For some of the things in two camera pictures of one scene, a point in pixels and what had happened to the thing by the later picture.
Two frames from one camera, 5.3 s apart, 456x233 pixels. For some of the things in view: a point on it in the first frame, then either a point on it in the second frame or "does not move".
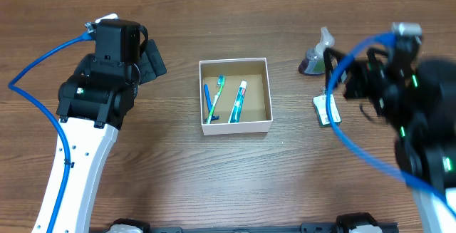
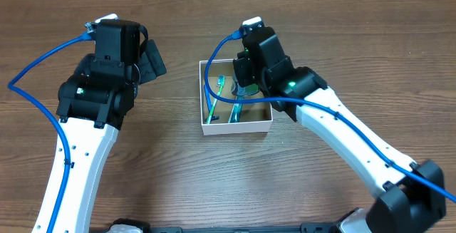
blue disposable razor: x=208 y=103 does not move
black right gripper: x=351 y=84 → x=241 y=68
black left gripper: x=152 y=64 does not move
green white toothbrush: x=220 y=83 does not move
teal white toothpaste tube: x=236 y=114 does not move
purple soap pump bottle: x=314 y=63 → x=249 y=90
